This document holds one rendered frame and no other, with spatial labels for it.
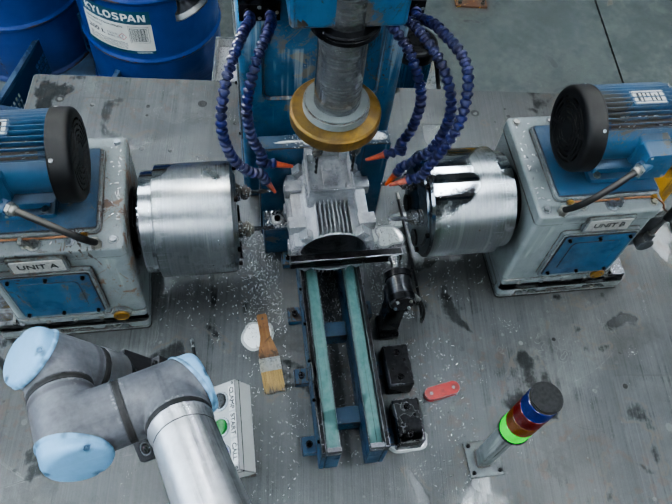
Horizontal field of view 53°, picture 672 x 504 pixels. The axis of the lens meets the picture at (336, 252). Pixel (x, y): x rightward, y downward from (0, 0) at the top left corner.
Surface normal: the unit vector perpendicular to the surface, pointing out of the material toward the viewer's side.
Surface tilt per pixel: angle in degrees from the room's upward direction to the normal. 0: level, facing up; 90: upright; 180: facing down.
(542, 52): 0
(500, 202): 40
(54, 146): 32
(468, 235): 73
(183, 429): 22
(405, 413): 0
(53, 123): 3
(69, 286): 90
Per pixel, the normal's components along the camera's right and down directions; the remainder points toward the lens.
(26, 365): -0.55, -0.44
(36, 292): 0.13, 0.85
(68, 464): 0.36, 0.68
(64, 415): 0.03, -0.69
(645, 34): 0.07, -0.52
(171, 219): 0.14, 0.01
